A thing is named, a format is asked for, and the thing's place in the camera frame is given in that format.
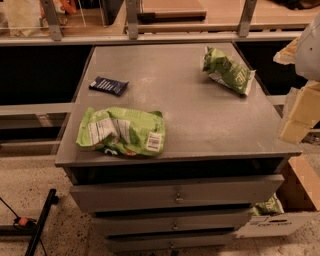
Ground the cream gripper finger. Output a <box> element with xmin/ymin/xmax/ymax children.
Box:
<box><xmin>279</xmin><ymin>81</ymin><xmax>320</xmax><ymax>144</ymax></box>
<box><xmin>273</xmin><ymin>38</ymin><xmax>299</xmax><ymax>65</ymax></box>

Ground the green jalapeno chip bag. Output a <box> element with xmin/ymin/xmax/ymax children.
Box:
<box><xmin>203</xmin><ymin>47</ymin><xmax>255</xmax><ymax>96</ymax></box>

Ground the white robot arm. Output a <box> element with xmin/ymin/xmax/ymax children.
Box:
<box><xmin>273</xmin><ymin>14</ymin><xmax>320</xmax><ymax>143</ymax></box>

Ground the green bag on floor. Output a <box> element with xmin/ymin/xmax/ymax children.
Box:
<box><xmin>253</xmin><ymin>194</ymin><xmax>284</xmax><ymax>216</ymax></box>

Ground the green rice chip bag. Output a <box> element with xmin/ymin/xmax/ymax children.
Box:
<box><xmin>76</xmin><ymin>107</ymin><xmax>166</xmax><ymax>156</ymax></box>

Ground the brown cardboard box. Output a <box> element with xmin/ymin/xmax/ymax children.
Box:
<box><xmin>277</xmin><ymin>155</ymin><xmax>320</xmax><ymax>212</ymax></box>

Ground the top grey drawer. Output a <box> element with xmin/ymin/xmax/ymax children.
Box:
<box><xmin>70</xmin><ymin>174</ymin><xmax>284</xmax><ymax>212</ymax></box>

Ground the grey drawer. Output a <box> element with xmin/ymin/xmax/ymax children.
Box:
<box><xmin>91</xmin><ymin>209</ymin><xmax>252</xmax><ymax>237</ymax></box>
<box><xmin>70</xmin><ymin>174</ymin><xmax>284</xmax><ymax>212</ymax></box>
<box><xmin>106</xmin><ymin>232</ymin><xmax>236</xmax><ymax>253</ymax></box>

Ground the white cardboard box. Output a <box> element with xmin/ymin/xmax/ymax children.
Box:
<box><xmin>237</xmin><ymin>212</ymin><xmax>319</xmax><ymax>238</ymax></box>

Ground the bottom grey drawer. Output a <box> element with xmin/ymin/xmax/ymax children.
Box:
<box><xmin>106</xmin><ymin>232</ymin><xmax>236</xmax><ymax>253</ymax></box>

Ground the dark blue snack bar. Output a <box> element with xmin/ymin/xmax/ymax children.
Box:
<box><xmin>89</xmin><ymin>76</ymin><xmax>128</xmax><ymax>96</ymax></box>

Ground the middle grey drawer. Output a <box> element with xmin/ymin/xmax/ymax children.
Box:
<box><xmin>91</xmin><ymin>209</ymin><xmax>252</xmax><ymax>237</ymax></box>

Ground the black metal stand leg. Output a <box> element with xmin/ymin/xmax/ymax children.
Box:
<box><xmin>25</xmin><ymin>189</ymin><xmax>59</xmax><ymax>256</ymax></box>

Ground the grey metal shelf rail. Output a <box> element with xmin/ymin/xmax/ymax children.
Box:
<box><xmin>0</xmin><ymin>0</ymin><xmax>320</xmax><ymax>46</ymax></box>

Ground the orange cable clip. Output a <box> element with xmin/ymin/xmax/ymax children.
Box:
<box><xmin>14</xmin><ymin>217</ymin><xmax>36</xmax><ymax>230</ymax></box>

